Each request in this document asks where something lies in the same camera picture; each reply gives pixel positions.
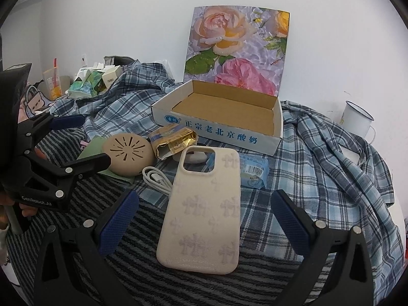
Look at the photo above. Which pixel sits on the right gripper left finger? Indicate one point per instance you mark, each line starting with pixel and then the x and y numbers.
pixel 58 281

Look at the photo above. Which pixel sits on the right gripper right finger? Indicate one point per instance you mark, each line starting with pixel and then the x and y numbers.
pixel 350 280

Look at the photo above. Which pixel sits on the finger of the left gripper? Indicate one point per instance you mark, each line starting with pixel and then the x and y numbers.
pixel 38 127
pixel 76 167

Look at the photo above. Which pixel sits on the tan round vented pad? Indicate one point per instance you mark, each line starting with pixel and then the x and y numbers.
pixel 129 153

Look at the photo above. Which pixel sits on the gold blue cigarette pack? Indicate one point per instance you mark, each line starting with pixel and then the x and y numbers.
pixel 172 139

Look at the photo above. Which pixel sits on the beige phone case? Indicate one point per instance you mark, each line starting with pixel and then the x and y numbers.
pixel 201 226

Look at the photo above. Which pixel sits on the blue tissue packet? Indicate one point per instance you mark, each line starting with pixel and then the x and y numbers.
pixel 254 171

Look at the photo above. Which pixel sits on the person left hand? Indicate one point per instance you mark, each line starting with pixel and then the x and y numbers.
pixel 7 201

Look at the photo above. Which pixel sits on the cartoon print bag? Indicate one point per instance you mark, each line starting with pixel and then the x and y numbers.
pixel 33 103

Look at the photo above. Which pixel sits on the black white striped cloth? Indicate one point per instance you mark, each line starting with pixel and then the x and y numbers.
pixel 266 263

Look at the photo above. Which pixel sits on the pile of small boxes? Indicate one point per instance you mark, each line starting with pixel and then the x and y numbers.
pixel 91 81

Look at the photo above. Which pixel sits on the blue plaid shirt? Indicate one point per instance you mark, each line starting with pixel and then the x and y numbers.
pixel 333 175

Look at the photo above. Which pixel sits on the white enamel mug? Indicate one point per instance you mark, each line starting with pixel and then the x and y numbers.
pixel 357 121

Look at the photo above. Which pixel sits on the cardboard box with floral lid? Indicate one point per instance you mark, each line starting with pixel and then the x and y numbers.
pixel 232 78

